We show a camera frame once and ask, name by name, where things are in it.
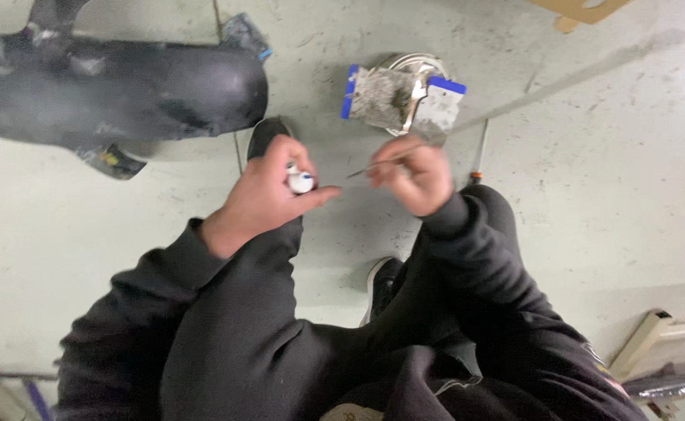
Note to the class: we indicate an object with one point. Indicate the brown cardboard piece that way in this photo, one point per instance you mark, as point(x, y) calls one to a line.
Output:
point(582, 10)

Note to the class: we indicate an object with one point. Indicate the thin metal stick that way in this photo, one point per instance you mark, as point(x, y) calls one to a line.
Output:
point(377, 164)

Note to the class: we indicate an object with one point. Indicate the dirty sanding block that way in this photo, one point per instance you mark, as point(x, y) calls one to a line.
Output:
point(247, 36)

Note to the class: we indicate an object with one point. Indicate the small white tube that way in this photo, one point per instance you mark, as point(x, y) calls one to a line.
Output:
point(299, 180)

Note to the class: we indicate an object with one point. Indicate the person's right black shoe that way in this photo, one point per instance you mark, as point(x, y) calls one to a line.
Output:
point(382, 289)

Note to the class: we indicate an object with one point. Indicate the person's left hand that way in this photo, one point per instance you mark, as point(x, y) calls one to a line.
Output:
point(260, 193)

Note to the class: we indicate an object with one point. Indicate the beige metal frame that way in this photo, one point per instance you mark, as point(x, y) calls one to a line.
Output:
point(661, 351)

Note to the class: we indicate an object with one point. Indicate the person's right hand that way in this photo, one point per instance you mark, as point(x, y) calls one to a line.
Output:
point(418, 178)

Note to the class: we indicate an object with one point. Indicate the round metal putty can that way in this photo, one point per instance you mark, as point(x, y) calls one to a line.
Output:
point(415, 76)

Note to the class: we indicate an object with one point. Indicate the person's left black shoe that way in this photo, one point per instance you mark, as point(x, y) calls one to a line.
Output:
point(266, 135)

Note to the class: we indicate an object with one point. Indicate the person's black trousers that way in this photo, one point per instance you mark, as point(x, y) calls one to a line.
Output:
point(319, 327)

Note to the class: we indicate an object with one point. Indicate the person's black shoe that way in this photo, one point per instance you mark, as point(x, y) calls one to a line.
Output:
point(266, 135)
point(382, 289)

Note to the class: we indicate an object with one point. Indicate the person's right fingers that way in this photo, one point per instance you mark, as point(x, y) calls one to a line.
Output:
point(392, 166)

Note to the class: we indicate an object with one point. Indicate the black car fender panel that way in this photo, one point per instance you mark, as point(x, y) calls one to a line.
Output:
point(108, 93)

